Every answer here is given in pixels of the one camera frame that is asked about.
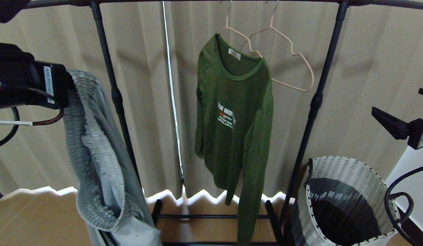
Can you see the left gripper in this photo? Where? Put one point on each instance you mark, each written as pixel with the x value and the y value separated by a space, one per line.
pixel 16 78

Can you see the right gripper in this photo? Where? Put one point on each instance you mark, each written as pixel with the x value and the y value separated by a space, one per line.
pixel 420 133

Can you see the pale grey garment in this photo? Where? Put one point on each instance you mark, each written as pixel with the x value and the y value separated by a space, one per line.
pixel 95 153

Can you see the pink clothes hanger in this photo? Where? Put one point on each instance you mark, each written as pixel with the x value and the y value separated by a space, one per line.
pixel 244 36
pixel 302 58

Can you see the green sleeveless shirt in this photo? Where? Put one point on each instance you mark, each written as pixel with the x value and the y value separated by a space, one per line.
pixel 232 147

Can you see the white laundry basket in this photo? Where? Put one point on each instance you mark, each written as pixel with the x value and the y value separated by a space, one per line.
pixel 334 171

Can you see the black clothes rack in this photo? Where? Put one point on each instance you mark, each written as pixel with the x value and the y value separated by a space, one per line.
pixel 117 99

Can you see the beige curtain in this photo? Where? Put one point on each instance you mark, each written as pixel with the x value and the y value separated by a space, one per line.
pixel 368 51

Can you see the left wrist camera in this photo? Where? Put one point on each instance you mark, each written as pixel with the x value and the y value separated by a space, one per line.
pixel 6 10

